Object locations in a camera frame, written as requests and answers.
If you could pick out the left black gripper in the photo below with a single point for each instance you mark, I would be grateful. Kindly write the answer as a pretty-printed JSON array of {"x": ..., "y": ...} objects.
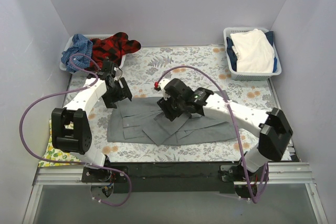
[{"x": 121, "y": 92}]

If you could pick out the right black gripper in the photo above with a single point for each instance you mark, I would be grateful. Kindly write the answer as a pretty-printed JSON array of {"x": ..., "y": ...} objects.
[{"x": 169, "y": 109}]

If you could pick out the grey long sleeve shirt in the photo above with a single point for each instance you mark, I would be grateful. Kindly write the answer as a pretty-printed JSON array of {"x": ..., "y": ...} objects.
[{"x": 142, "y": 121}]

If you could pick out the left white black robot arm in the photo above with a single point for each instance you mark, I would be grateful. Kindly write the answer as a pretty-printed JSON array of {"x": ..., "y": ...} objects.
[{"x": 70, "y": 127}]

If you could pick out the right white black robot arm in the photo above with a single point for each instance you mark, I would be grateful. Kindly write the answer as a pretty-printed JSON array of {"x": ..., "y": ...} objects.
[{"x": 271, "y": 127}]

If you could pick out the red black plaid shirt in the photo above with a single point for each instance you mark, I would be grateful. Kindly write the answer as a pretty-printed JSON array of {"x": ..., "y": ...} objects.
[{"x": 113, "y": 48}]

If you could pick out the blue checked shirt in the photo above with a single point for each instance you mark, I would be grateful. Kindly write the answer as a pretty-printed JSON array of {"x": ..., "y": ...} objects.
[{"x": 82, "y": 46}]

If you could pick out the dark blue folded garment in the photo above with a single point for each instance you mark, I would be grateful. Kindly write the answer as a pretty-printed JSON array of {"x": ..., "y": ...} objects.
[{"x": 232, "y": 54}]

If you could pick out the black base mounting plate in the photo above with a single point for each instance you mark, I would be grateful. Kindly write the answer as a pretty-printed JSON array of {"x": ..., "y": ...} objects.
[{"x": 159, "y": 177}]

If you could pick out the white folded shirt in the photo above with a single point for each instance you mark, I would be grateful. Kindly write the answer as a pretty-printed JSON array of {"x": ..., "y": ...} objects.
[{"x": 253, "y": 51}]

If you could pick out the lemon print cloth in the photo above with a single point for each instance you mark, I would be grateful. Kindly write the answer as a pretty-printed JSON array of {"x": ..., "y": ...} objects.
[{"x": 55, "y": 154}]

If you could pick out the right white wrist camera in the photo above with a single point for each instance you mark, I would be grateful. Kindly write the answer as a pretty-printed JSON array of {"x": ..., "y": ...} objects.
[{"x": 160, "y": 87}]

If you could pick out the aluminium frame rail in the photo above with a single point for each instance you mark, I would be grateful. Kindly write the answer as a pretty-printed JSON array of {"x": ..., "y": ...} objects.
[{"x": 279, "y": 173}]

